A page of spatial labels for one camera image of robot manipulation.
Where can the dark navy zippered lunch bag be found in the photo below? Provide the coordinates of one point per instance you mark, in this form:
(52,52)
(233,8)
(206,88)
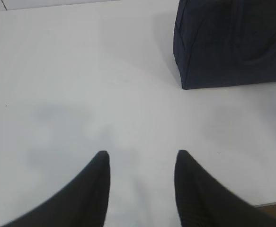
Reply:
(225,43)

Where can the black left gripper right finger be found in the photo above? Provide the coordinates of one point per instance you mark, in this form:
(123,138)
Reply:
(203,202)

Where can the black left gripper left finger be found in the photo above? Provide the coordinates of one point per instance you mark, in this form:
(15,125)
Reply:
(83,202)

